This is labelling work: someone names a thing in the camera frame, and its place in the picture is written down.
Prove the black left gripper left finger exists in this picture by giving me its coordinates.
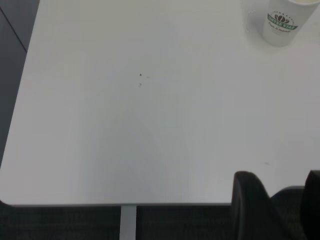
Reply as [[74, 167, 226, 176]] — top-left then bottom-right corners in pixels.
[[231, 170, 296, 240]]

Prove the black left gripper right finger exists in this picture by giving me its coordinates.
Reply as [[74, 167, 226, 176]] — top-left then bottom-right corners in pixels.
[[301, 169, 320, 240]]

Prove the white paper coffee cup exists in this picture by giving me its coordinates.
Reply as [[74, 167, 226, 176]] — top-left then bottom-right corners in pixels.
[[261, 0, 318, 47]]

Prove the grey metal table leg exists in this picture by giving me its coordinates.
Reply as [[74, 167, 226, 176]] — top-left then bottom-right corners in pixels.
[[119, 205, 138, 240]]

